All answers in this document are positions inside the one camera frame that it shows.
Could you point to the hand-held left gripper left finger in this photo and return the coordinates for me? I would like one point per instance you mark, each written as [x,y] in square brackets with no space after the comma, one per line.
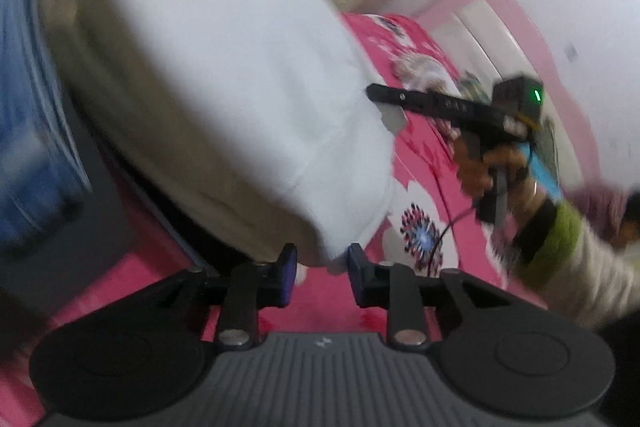
[287,267]

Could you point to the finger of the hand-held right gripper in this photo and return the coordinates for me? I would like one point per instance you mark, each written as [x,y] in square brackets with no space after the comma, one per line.
[405,99]

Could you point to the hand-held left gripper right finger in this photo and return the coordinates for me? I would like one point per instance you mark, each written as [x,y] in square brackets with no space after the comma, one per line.
[356,267]

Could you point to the white plain top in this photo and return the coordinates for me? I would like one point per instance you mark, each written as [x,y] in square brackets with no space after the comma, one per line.
[200,82]

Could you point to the person's right forearm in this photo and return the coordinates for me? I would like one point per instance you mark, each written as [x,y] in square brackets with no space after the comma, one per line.
[590,267]

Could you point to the person's right hand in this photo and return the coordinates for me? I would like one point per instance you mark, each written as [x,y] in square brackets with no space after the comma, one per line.
[470,172]

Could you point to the beige knitted sweater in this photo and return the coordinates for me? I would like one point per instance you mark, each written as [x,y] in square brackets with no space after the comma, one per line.
[420,69]

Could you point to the pink floral blanket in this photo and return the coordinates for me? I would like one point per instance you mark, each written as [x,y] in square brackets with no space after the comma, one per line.
[425,167]

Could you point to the pink cream bed headboard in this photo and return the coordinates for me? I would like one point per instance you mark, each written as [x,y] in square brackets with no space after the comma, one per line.
[500,32]

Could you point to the blue jeans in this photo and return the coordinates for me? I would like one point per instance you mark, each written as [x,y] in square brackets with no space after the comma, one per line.
[30,107]

